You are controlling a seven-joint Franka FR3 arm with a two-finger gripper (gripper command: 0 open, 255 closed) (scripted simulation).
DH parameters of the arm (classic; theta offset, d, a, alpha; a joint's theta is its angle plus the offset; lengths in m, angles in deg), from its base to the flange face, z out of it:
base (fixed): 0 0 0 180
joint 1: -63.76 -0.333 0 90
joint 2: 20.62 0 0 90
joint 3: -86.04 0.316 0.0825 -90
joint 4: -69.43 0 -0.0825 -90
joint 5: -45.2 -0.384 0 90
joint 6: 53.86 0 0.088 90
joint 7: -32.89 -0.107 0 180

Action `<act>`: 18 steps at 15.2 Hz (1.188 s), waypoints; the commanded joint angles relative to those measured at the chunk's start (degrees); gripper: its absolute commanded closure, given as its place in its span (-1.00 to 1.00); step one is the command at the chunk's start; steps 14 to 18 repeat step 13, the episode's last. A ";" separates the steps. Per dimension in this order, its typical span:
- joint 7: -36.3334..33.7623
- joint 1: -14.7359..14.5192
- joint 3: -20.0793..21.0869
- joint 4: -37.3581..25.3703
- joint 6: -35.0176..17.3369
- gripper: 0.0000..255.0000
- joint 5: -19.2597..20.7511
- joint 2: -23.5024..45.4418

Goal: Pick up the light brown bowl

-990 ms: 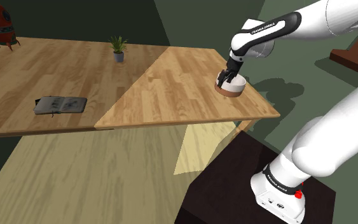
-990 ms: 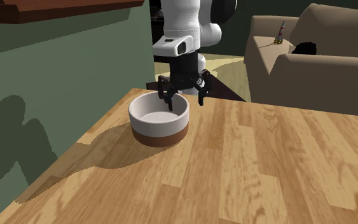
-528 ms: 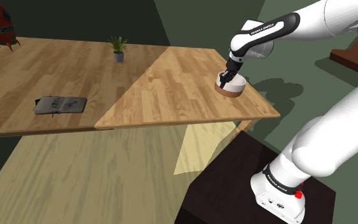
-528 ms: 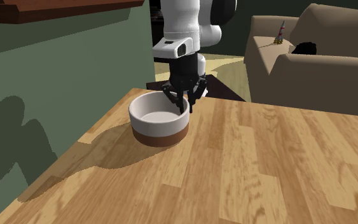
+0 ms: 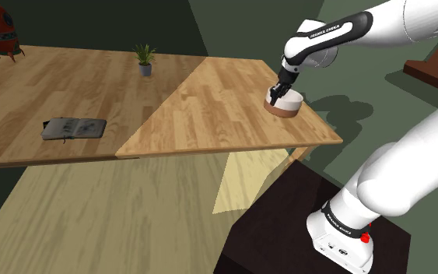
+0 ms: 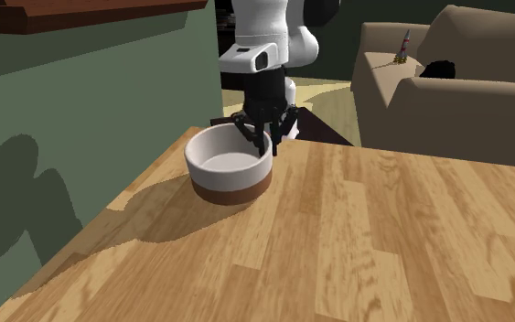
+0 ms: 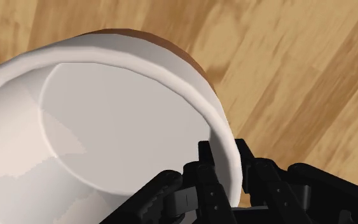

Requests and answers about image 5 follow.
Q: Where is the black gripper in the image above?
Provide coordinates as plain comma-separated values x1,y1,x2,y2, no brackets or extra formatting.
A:
269,67,300,107

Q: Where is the white bowl with brown base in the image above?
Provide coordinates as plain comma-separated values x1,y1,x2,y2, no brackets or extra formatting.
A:
263,86,304,119

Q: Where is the wooden table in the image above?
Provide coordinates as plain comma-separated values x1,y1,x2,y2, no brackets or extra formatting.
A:
0,44,344,262

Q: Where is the small potted green plant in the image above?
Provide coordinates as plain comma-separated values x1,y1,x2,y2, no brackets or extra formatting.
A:
132,43,157,77

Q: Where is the dark robot stand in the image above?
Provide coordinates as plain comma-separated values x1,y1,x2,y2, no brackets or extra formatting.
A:
212,160,412,274

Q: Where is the brown wooden furniture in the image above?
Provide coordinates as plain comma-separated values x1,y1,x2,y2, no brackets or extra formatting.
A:
403,37,438,97

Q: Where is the open grey sketchbook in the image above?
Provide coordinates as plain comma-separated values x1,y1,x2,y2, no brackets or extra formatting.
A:
40,117,107,144

